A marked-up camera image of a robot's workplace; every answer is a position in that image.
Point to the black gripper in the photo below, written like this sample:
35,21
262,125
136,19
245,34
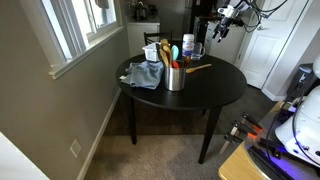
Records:
228,15

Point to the light wooden spatula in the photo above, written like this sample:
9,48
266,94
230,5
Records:
200,68

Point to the silver metal utensil cup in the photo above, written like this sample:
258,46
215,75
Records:
175,80

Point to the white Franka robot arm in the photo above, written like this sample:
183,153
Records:
300,130

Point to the teal silicone spatula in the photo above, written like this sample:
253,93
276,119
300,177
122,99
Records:
174,52

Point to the red silicone spatula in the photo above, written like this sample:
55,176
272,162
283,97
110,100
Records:
175,64

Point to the clear glass mug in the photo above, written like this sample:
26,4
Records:
196,51

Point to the clear plastic jar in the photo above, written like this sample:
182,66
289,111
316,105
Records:
188,45

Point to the dark brown wooden spoon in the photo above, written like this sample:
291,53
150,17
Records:
187,60

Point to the black round table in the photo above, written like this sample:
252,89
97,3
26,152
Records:
206,90

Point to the black dining chair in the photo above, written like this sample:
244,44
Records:
156,35

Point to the white plastic basket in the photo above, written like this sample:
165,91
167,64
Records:
151,53

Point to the white kitchen cabinet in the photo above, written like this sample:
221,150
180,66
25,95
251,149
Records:
141,36

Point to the blue-gray cloth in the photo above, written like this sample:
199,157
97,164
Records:
146,75

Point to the black box unit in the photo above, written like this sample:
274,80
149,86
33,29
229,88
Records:
298,85

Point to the wooden robot platform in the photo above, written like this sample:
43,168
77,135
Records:
236,168

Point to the white-framed window by table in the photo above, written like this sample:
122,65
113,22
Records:
83,20

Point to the white furniture block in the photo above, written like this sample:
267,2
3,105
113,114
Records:
16,163

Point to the white wall vent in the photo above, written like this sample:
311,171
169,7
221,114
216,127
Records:
75,148

